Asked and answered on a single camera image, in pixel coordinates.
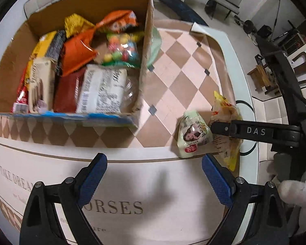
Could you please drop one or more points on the black weight bench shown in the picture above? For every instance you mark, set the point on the black weight bench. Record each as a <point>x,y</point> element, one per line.
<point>178,5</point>

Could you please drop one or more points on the red packet with cream print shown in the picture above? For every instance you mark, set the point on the red packet with cream print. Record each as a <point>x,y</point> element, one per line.
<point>21,91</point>

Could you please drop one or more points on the clear yellow snack packet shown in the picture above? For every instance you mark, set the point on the clear yellow snack packet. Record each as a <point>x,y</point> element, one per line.
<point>227,109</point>

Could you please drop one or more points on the glossy yellow snack packet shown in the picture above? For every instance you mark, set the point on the glossy yellow snack packet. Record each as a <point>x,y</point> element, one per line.
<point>39,48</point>

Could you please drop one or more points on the wooden stool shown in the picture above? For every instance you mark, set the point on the wooden stool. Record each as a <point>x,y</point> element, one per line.
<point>261,76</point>

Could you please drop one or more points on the black dumbbell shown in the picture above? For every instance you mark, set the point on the black dumbbell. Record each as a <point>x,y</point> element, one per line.
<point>249,26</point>

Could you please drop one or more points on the mustard yellow snack packet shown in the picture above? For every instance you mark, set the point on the mustard yellow snack packet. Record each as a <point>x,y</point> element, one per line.
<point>75,23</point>

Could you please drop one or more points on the clear bag of colourful candy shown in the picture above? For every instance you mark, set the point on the clear bag of colourful candy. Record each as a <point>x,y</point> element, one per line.
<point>121,48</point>

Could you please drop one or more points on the cream chocolate cookie packet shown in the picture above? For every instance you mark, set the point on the cream chocolate cookie packet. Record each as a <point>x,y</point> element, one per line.
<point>42,81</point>

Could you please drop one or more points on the checked brown and white tablecloth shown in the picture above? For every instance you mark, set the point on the checked brown and white tablecloth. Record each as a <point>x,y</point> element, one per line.
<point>168,183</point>

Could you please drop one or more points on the green and blue cardboard box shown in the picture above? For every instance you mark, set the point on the green and blue cardboard box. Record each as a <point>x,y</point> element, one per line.
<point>15,69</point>

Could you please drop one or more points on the plain orange snack packet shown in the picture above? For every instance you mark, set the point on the plain orange snack packet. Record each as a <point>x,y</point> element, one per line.
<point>76,53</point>

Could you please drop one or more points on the black striped snack packet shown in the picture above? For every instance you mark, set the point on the black striped snack packet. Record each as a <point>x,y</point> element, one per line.
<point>56,46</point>

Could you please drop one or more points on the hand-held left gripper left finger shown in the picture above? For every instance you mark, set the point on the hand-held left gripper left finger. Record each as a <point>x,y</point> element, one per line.
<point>91,181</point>

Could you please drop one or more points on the pale green snack packet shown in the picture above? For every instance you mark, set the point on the pale green snack packet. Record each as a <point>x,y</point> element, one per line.
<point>193,132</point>

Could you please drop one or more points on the white snack packet black text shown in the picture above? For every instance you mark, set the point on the white snack packet black text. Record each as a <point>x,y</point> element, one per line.
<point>102,91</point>

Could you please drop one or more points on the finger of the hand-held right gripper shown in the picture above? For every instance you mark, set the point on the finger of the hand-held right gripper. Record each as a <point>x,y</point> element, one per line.
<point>255,131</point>

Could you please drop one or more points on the person's right hand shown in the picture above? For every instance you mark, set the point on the person's right hand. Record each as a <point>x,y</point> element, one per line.
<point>303,191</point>

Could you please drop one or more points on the grey tablecloth clip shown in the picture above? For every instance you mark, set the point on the grey tablecloth clip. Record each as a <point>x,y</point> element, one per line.
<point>247,104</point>

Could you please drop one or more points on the red snack packet with barcode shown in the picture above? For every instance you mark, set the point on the red snack packet with barcode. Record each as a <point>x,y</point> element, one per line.
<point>66,94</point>

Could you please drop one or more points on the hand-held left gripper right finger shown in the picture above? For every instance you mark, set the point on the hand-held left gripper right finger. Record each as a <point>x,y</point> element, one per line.
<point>218,181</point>

